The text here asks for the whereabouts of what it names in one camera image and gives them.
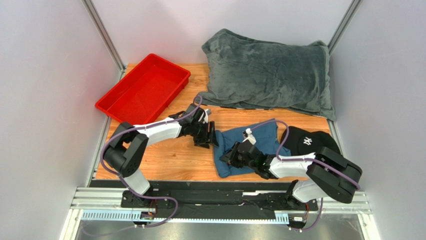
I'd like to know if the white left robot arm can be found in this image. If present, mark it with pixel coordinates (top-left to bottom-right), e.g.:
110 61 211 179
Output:
100 103 219 200

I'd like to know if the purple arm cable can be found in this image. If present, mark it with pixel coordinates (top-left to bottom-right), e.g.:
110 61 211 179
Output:
99 95 203 238
244 119 361 233

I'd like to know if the red plastic tray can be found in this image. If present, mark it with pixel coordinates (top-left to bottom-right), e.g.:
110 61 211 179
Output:
95 53 191 125

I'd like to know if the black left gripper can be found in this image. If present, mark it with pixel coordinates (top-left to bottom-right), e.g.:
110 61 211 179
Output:
189 120 220 149

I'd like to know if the right aluminium frame post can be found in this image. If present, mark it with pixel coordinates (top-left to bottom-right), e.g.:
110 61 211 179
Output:
328 0 363 56

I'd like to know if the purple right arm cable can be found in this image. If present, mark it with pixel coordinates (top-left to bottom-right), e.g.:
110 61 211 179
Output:
244 119 361 233

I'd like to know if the grey plush pillow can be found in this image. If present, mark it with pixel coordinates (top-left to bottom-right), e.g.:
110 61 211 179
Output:
200 29 337 121

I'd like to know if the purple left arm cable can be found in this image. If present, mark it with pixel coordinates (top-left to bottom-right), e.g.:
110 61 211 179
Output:
99 95 203 238

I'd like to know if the black baseball cap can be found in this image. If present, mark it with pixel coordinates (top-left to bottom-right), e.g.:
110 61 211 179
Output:
283 126 341 156

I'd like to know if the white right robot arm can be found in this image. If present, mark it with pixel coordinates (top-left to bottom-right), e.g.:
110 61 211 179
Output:
219 141 363 204

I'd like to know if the blue t shirt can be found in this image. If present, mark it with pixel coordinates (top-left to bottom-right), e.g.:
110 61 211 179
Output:
213 120 281 178

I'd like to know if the left aluminium frame post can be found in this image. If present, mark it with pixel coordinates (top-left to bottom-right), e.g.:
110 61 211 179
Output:
82 0 126 73

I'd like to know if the aluminium frame post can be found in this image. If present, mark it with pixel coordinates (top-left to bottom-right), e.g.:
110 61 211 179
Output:
82 0 126 73
328 0 363 56

